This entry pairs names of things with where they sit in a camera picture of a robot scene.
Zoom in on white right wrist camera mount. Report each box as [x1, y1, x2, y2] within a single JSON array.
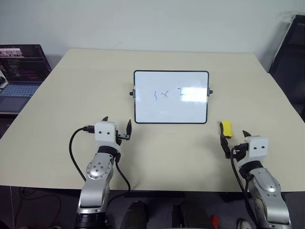
[[244, 135, 270, 166]]

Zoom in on black-framed small whiteboard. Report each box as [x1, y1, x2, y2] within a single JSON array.
[[129, 69, 214, 125]]

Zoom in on black left arm looping cable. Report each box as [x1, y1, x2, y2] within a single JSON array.
[[69, 125, 96, 183]]

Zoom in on yellow sponge eraser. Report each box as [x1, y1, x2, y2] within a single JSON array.
[[218, 120, 234, 139]]

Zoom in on white round object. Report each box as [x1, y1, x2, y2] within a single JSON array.
[[236, 218, 251, 229]]

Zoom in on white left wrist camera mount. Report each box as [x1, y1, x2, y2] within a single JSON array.
[[93, 121, 118, 148]]

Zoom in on dark rounded narrow shape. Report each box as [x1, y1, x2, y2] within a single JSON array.
[[120, 200, 148, 229]]

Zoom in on black left wrist hanging cable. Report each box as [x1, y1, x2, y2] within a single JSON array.
[[114, 155, 132, 192]]

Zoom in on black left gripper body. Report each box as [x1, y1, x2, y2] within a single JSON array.
[[115, 133, 132, 146]]

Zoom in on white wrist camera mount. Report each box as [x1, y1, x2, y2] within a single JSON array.
[[93, 121, 118, 148], [244, 135, 270, 166]]

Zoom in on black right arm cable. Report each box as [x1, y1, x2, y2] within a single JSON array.
[[230, 146, 259, 225]]

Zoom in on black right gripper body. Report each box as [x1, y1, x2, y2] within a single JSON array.
[[232, 142, 249, 161]]

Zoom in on open laptop computer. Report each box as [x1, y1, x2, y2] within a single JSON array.
[[0, 43, 52, 115]]

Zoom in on black table crossbar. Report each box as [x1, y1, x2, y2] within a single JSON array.
[[123, 190, 186, 199]]

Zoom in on thin floor cables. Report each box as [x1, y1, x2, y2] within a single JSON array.
[[9, 187, 61, 229]]

